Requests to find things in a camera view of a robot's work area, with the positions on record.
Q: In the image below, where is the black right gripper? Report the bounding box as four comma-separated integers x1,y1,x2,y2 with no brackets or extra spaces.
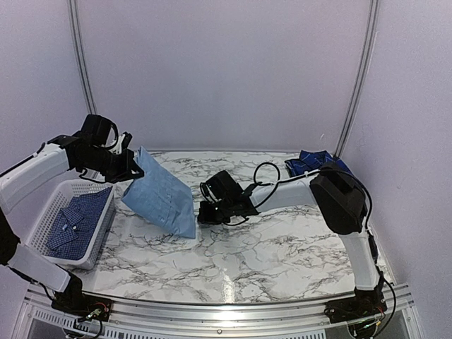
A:
196,198,234,225

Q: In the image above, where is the left aluminium corner post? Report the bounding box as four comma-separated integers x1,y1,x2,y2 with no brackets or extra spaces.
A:
67,0,97,115

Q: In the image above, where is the white plastic basket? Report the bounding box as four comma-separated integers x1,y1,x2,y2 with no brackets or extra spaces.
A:
27,179,114,270

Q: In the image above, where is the blue checked shirt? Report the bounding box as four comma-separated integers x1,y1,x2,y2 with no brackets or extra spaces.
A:
46,187,112,260

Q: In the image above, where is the aluminium corner post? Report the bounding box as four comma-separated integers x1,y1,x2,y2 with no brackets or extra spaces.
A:
334,0,381,157
67,0,97,115

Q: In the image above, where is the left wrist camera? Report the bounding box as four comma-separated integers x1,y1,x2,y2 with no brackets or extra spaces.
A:
81,114,119,149

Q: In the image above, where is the dark blue plaid shirt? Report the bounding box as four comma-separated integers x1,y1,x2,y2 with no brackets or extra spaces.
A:
285,150,352,177

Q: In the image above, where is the right aluminium corner post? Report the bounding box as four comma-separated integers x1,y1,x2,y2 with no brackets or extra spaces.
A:
334,0,381,157

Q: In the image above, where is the light blue long sleeve shirt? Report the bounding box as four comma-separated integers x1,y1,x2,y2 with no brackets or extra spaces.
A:
121,147,196,239

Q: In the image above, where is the aluminium front frame rail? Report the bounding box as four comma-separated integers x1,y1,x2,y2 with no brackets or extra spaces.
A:
12,285,426,338

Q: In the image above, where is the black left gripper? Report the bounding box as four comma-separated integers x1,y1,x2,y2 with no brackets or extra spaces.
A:
80,146,143,183

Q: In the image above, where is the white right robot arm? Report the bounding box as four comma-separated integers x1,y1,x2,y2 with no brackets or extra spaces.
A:
198,162,387,323

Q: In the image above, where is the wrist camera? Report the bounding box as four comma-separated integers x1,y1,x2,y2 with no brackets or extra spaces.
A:
81,114,119,149
206,170,243,201

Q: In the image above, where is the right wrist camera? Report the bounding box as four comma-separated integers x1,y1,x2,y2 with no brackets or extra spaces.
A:
206,170,243,201

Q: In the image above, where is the aluminium back table rail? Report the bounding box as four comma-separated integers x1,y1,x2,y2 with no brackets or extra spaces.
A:
148,148,338,155

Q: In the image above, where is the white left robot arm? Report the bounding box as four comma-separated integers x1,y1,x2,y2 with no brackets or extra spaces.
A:
1,132,144,314

